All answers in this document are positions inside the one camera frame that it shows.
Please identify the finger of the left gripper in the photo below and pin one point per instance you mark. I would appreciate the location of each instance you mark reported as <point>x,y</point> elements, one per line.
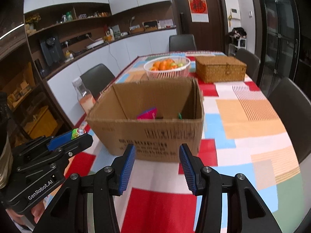
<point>29,161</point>
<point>42,144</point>

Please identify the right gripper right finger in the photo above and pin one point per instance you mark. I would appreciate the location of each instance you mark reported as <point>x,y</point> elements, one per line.
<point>247,212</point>

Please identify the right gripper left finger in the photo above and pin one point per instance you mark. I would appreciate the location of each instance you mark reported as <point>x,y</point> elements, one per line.
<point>67,211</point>

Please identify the pink red snack packet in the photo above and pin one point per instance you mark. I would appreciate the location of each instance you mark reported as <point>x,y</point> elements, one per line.
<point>148,114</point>

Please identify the person's left hand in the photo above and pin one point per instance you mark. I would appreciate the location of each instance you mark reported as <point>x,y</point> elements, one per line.
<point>30,219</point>

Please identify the pink drink bottle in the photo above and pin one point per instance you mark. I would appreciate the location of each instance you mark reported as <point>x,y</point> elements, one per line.
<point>85,97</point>

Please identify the dark chair left side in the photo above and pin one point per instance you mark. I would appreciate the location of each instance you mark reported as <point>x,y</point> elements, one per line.
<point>97,79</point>

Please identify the dark chair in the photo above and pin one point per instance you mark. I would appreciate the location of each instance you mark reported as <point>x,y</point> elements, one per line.
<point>293,108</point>
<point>97,79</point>
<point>252,62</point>

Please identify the black coffee machine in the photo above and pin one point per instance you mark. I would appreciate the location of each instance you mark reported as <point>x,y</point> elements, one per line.
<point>52,50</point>

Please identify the brown cardboard box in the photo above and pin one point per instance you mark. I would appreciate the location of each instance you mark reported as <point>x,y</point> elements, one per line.
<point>156,116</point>

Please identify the dark chair right near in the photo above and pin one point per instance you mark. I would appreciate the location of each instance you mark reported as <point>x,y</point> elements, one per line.
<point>293,108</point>

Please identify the oranges in basket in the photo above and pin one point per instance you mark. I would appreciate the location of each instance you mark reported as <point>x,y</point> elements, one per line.
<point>166,64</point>

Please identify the white fruit basket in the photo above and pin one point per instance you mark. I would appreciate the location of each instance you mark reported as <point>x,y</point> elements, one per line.
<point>175,73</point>

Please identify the woven wicker basket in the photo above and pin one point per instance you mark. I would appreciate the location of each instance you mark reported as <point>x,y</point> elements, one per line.
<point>214,69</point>

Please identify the dark chair right far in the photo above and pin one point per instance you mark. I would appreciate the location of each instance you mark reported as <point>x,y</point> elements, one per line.
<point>252,62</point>

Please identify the dark chair far end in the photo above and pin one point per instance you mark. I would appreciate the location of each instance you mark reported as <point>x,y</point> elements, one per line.
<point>182,43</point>

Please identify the dark wooden door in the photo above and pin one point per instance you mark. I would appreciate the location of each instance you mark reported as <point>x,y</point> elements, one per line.
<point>208,36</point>

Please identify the red fu door poster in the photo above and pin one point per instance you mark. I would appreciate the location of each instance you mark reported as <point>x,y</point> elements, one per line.
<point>198,11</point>

